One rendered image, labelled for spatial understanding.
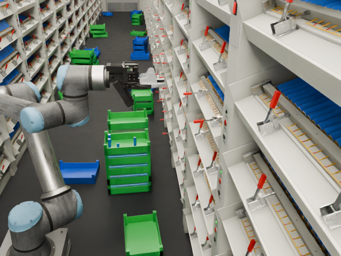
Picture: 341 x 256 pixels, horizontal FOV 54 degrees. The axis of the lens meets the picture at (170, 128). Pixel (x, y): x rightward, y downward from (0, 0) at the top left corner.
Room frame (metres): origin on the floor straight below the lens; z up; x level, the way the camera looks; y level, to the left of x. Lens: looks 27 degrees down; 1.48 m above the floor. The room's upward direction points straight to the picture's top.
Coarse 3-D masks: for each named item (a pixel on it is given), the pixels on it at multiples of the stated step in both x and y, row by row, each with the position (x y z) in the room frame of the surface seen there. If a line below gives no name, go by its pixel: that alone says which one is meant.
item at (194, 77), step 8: (192, 72) 1.49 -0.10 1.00; (200, 72) 1.50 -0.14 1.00; (208, 72) 1.48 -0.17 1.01; (192, 80) 1.49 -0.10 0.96; (192, 88) 1.43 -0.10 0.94; (200, 88) 1.40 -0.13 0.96; (208, 96) 1.30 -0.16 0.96; (200, 104) 1.25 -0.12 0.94; (208, 104) 1.22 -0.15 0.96; (208, 112) 1.16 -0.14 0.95; (216, 112) 1.14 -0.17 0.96; (216, 128) 1.03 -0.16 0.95; (216, 136) 0.89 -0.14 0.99
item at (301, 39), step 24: (240, 0) 0.79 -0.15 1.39; (264, 0) 0.79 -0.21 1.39; (288, 0) 0.62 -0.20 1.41; (312, 0) 0.68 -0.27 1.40; (336, 0) 0.63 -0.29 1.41; (264, 24) 0.71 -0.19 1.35; (288, 24) 0.61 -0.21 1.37; (312, 24) 0.61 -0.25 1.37; (336, 24) 0.53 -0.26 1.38; (264, 48) 0.67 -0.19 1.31; (288, 48) 0.54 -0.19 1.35; (312, 48) 0.51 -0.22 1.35; (336, 48) 0.48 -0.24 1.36; (312, 72) 0.47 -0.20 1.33; (336, 72) 0.41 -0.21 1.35; (336, 96) 0.41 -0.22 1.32
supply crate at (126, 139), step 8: (112, 136) 2.05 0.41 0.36; (120, 136) 2.06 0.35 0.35; (128, 136) 2.07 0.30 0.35; (136, 136) 2.08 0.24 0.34; (144, 136) 2.08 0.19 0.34; (104, 144) 1.86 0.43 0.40; (112, 144) 1.99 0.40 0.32; (120, 144) 1.99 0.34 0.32; (128, 144) 1.99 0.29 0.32; (144, 144) 1.99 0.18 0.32; (112, 152) 1.86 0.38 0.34; (120, 152) 1.87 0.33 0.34; (128, 152) 1.87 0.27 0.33; (136, 152) 1.88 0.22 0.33; (144, 152) 1.89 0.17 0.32
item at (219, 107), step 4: (204, 80) 1.41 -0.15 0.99; (204, 84) 1.37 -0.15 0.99; (208, 84) 1.36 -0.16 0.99; (208, 88) 1.31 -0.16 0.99; (212, 92) 1.26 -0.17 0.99; (212, 96) 1.23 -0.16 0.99; (216, 96) 1.22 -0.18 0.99; (208, 100) 1.24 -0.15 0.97; (216, 100) 1.18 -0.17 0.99; (212, 104) 1.19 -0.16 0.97; (216, 104) 1.15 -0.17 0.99; (220, 104) 1.14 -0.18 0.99; (212, 108) 1.16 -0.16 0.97; (216, 108) 1.14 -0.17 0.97; (220, 108) 1.11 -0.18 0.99; (220, 112) 1.08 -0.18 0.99; (216, 116) 1.09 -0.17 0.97
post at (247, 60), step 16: (240, 32) 0.80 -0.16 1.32; (240, 48) 0.80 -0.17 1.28; (256, 48) 0.80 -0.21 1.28; (240, 64) 0.80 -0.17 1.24; (256, 64) 0.80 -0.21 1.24; (272, 64) 0.81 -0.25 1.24; (224, 96) 0.89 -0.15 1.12; (224, 112) 0.87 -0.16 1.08; (240, 128) 0.80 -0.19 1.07; (240, 144) 0.80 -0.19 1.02; (224, 160) 0.83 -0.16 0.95; (224, 176) 0.81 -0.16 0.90; (224, 192) 0.80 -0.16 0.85; (224, 240) 0.80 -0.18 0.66
